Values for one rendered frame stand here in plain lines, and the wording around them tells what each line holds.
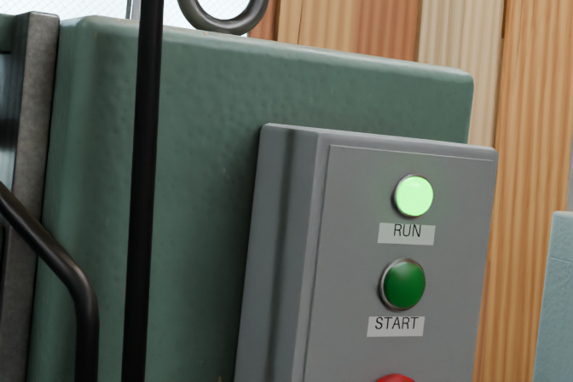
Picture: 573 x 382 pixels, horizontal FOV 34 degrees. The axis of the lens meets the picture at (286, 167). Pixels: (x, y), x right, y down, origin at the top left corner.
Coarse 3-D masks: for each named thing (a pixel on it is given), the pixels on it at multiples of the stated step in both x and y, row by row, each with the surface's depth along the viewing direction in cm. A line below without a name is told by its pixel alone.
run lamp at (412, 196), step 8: (408, 176) 42; (416, 176) 42; (400, 184) 42; (408, 184) 42; (416, 184) 42; (424, 184) 42; (400, 192) 42; (408, 192) 42; (416, 192) 42; (424, 192) 42; (400, 200) 42; (408, 200) 42; (416, 200) 42; (424, 200) 42; (400, 208) 42; (408, 208) 42; (416, 208) 42; (424, 208) 42; (408, 216) 42; (416, 216) 42
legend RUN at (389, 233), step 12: (384, 228) 42; (396, 228) 42; (408, 228) 43; (420, 228) 43; (432, 228) 43; (384, 240) 42; (396, 240) 42; (408, 240) 43; (420, 240) 43; (432, 240) 43
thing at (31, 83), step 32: (32, 32) 44; (0, 64) 49; (32, 64) 44; (0, 96) 48; (32, 96) 44; (0, 128) 48; (32, 128) 44; (0, 160) 47; (32, 160) 44; (32, 192) 44; (32, 256) 45; (0, 288) 45; (32, 288) 45; (0, 320) 44; (0, 352) 45
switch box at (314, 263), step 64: (256, 192) 45; (320, 192) 40; (384, 192) 42; (448, 192) 43; (256, 256) 45; (320, 256) 41; (384, 256) 42; (448, 256) 44; (256, 320) 44; (320, 320) 41; (448, 320) 44
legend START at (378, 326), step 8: (368, 320) 42; (376, 320) 42; (384, 320) 42; (392, 320) 43; (400, 320) 43; (408, 320) 43; (416, 320) 43; (424, 320) 43; (368, 328) 42; (376, 328) 42; (384, 328) 42; (392, 328) 43; (400, 328) 43; (408, 328) 43; (416, 328) 43; (368, 336) 42; (376, 336) 42; (384, 336) 42; (392, 336) 43
